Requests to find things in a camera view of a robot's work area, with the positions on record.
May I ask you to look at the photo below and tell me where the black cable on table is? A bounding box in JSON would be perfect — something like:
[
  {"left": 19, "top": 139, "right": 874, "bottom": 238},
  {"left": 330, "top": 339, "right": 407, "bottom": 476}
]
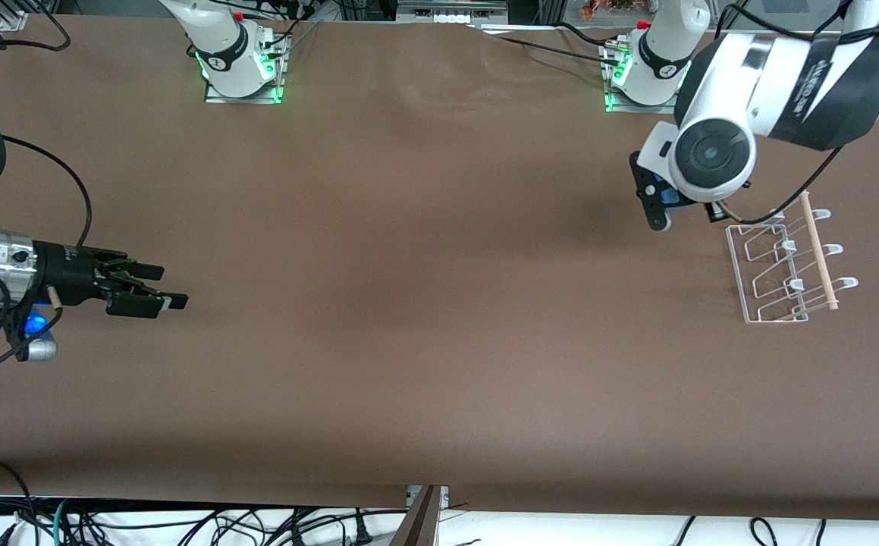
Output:
[{"left": 476, "top": 23, "right": 631, "bottom": 67}]

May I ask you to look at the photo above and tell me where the black looped cable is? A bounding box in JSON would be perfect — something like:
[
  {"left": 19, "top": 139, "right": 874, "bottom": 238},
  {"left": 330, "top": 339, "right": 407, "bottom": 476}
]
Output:
[{"left": 0, "top": 0, "right": 73, "bottom": 54}]

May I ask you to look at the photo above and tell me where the brown wooden beam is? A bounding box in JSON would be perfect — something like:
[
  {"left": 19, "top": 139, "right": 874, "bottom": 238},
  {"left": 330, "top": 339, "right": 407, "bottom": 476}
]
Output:
[{"left": 390, "top": 485, "right": 441, "bottom": 546}]

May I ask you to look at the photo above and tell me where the blue plastic cup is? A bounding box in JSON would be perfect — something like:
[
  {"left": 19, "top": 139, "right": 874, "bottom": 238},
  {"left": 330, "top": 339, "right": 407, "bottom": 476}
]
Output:
[{"left": 659, "top": 179, "right": 696, "bottom": 211}]

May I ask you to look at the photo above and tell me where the black power plug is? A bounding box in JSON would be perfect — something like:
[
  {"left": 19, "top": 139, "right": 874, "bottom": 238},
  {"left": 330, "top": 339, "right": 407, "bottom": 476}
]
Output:
[{"left": 348, "top": 510, "right": 376, "bottom": 545}]

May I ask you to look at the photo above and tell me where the wooden rack rod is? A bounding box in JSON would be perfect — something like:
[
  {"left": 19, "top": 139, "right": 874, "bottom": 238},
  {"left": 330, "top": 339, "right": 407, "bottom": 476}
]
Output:
[{"left": 799, "top": 190, "right": 840, "bottom": 312}]

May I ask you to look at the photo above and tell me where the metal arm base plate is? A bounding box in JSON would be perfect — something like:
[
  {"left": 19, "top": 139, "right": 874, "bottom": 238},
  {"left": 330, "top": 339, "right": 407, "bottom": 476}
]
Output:
[
  {"left": 204, "top": 34, "right": 287, "bottom": 105},
  {"left": 602, "top": 42, "right": 694, "bottom": 115}
]

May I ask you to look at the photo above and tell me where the white wire cup rack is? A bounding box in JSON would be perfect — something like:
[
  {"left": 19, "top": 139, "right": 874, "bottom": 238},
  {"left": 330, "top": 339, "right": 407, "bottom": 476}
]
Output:
[{"left": 726, "top": 190, "right": 859, "bottom": 325}]

